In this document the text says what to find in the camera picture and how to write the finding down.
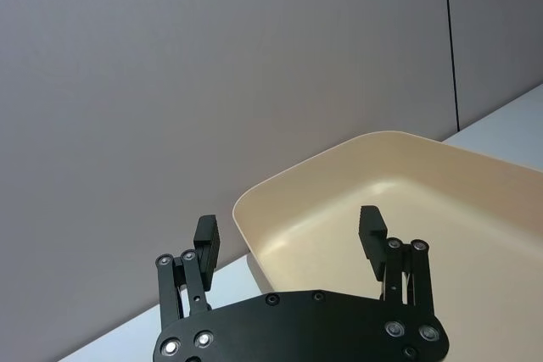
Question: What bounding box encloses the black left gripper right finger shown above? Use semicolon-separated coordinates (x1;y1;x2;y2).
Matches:
359;204;437;315

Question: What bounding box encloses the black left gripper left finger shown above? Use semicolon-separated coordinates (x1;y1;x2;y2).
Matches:
154;214;221;326

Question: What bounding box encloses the cream plastic tray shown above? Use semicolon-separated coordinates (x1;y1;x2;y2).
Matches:
232;130;543;362

